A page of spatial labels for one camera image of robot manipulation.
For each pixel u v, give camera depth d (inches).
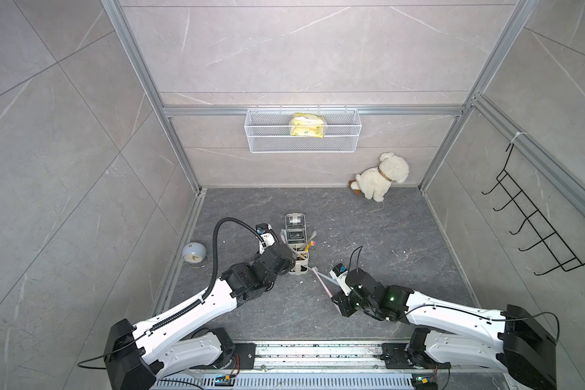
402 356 28.7
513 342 15.9
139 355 15.2
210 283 19.2
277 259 21.3
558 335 18.2
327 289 31.9
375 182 42.8
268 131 39.6
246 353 28.8
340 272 28.2
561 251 24.1
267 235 25.2
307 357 29.5
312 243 31.5
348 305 27.5
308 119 34.4
